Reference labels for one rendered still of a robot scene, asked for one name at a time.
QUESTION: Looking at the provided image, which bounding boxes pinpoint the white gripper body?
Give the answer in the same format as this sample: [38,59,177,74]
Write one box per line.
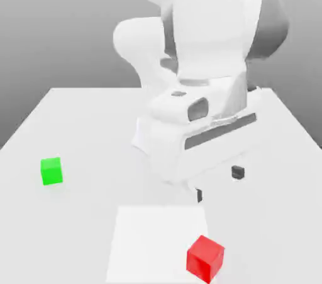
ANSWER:
[131,111,260,187]

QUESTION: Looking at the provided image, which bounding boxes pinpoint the small red cube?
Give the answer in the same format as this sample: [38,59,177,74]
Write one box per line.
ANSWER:
[186,234,226,284]

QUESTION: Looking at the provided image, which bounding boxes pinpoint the small green cube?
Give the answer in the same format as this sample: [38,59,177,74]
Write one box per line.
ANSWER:
[40,156,64,186]

